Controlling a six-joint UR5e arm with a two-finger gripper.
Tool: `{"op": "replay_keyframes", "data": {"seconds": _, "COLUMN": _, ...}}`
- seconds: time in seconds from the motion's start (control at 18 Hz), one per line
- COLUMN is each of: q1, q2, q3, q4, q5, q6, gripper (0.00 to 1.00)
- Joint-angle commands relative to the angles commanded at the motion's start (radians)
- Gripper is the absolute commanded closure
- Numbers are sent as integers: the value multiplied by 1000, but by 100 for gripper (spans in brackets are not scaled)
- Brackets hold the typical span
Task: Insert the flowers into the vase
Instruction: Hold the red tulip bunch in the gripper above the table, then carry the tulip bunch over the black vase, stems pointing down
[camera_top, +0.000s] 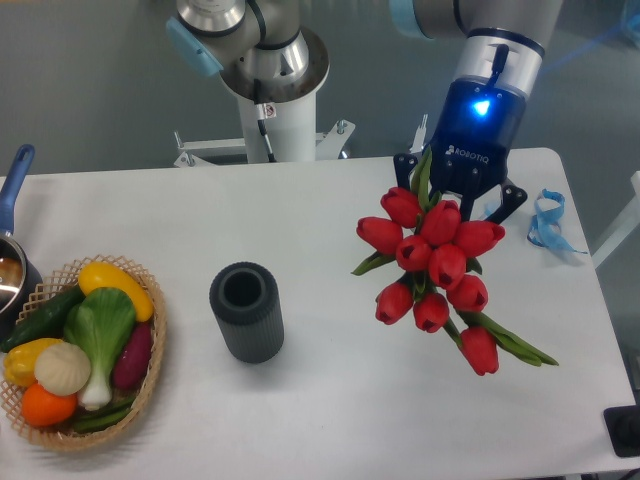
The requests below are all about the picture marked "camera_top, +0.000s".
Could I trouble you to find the purple sweet potato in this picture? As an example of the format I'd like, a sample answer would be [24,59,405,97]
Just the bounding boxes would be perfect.
[112,323,152,390]

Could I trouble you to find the orange fruit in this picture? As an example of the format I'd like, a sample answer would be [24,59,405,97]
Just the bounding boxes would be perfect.
[21,383,77,427]

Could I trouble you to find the yellow bell pepper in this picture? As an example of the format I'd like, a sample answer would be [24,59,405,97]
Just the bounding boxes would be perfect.
[3,338,62,388]

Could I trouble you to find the blue handled saucepan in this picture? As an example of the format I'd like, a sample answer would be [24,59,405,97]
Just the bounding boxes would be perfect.
[1,144,42,340]

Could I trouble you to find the green bok choy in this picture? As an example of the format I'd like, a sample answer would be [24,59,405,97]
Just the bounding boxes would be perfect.
[63,288,136,411]

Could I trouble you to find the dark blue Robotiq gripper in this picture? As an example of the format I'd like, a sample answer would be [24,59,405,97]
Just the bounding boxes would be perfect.
[392,27,546,222]

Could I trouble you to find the woven wicker basket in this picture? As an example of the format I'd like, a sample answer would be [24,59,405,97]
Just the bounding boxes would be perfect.
[1,255,167,452]

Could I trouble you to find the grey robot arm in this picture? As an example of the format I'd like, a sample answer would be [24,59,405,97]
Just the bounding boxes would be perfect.
[166,1,561,223]

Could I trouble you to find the dark grey ribbed vase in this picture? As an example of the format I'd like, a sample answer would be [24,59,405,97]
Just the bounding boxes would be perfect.
[209,261,285,364]

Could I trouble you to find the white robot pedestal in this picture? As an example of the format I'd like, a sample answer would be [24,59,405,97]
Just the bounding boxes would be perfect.
[174,92,356,168]

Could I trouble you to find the black device at edge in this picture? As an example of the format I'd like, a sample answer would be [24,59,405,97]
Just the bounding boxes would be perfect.
[603,405,639,458]

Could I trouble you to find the dark green cucumber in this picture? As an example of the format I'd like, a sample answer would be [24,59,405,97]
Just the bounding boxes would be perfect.
[1,285,85,353]

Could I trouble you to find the red tulip bouquet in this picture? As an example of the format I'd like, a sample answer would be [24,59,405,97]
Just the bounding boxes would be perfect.
[352,152,557,376]

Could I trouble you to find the cream steamed bun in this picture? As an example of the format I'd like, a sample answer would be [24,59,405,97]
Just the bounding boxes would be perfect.
[34,342,91,396]

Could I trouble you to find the blue ribbon strap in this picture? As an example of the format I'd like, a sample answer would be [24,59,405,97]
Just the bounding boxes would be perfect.
[526,188,589,261]

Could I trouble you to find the white frame right edge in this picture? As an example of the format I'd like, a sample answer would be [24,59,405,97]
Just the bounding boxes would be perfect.
[592,171,639,269]

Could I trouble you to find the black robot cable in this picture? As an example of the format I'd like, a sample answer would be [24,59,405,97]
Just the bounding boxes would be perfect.
[252,78,278,163]

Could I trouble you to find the green bean pods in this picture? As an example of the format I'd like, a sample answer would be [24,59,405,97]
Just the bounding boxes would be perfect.
[71,396,135,434]

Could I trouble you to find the yellow squash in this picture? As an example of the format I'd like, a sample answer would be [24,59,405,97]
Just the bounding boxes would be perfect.
[78,261,154,322]

